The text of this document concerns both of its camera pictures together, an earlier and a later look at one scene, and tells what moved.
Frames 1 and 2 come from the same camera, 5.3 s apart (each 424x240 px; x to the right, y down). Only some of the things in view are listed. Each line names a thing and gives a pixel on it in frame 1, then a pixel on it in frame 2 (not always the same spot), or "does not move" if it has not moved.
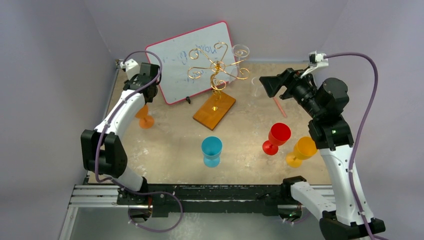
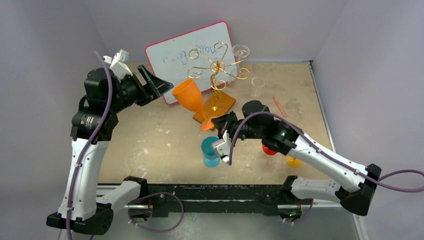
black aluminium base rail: x=196 y=199 does not move
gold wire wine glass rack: x=212 y=113 does not move
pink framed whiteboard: x=195 y=63 does not move
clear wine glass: x=239 y=50 does not move
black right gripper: x=286 y=85 → x=226 y=125
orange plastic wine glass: x=145 y=121 → x=188 y=95
